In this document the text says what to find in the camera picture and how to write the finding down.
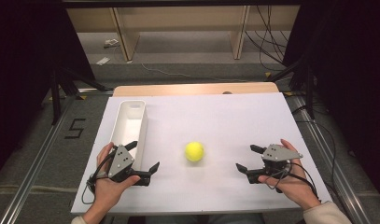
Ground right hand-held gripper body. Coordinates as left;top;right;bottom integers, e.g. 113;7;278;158
246;143;303;185

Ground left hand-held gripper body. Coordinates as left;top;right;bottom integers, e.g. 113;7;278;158
106;144;151;188

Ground white plastic bin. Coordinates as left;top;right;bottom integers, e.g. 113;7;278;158
109;99;149;172

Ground yellow tennis ball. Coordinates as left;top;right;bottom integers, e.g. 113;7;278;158
184;141;205;162

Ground person's left hand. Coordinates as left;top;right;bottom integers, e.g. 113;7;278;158
92;142;141;213

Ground person's right hand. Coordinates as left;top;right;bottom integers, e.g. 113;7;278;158
258;138;321;211

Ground white board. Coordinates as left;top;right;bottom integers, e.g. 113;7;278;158
70;91;333;216

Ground black tripod stand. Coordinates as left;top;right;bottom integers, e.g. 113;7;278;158
266;55;317;119
49;64;110;126

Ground wooden table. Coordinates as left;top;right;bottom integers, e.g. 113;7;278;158
112;81;280;97

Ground wooden shelf unit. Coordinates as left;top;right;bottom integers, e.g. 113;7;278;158
65;5;302;63

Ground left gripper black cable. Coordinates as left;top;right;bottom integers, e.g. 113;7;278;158
81;151;117;205

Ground aluminium floor rail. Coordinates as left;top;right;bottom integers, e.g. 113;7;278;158
285;94;373;224
0;88;115;224

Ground black floor cable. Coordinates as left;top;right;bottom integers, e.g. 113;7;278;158
293;105;350;218

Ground white floor cable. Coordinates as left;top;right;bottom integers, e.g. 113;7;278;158
140;63;248;84

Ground hanging black cables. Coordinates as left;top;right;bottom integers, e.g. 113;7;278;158
244;4;292;73

